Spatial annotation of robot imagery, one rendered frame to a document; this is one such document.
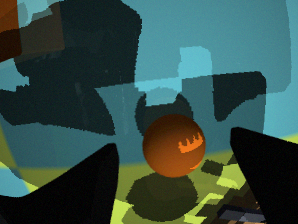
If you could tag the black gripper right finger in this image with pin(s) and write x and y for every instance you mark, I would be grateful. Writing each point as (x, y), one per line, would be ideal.
(270, 167)

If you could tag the orange-brown ball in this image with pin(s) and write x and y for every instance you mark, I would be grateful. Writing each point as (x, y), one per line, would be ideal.
(174, 145)

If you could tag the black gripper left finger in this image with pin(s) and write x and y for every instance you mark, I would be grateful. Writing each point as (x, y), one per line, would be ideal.
(83, 195)

